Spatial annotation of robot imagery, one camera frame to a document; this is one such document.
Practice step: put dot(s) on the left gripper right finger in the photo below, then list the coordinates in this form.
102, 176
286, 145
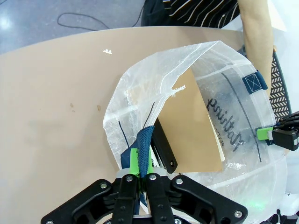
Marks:
161, 200

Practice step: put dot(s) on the black white-striped shirt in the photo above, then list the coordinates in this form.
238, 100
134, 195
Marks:
187, 11

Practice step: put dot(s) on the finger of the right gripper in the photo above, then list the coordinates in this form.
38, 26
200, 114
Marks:
290, 120
285, 138

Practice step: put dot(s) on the black case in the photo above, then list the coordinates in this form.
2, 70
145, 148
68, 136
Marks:
167, 151

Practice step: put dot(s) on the person's left forearm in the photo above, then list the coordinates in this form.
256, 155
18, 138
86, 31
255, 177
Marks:
257, 35

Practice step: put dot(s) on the white paper scrap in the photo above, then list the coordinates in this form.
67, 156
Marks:
108, 51

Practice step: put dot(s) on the dark grey basket with goods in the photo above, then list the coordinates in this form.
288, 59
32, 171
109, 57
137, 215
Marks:
279, 88

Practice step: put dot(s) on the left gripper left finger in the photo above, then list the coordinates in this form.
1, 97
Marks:
123, 200

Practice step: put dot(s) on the brown kraft notebook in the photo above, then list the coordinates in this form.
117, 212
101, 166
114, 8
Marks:
187, 121

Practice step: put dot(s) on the white translucent shopping bag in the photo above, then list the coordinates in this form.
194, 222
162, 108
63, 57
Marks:
210, 60

